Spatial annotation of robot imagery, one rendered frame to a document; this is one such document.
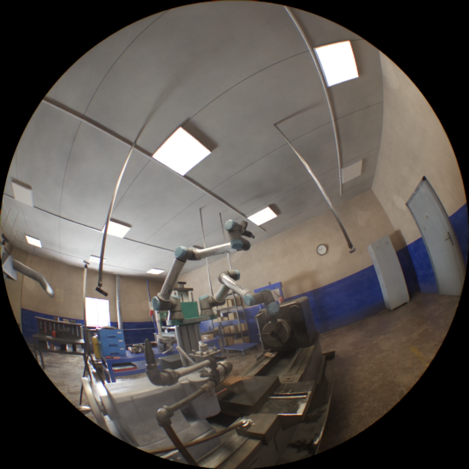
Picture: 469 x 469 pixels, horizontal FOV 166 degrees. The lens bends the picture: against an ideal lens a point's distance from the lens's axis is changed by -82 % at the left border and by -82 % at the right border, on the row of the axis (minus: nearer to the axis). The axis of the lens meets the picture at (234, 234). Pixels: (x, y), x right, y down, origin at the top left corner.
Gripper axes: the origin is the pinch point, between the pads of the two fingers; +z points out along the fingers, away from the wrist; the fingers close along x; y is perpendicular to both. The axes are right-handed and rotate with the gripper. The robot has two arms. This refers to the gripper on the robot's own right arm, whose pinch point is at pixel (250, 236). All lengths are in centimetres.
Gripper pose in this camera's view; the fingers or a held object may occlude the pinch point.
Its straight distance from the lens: 150.6
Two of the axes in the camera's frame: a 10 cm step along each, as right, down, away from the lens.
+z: 5.6, 2.6, 7.9
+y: -3.8, 9.3, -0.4
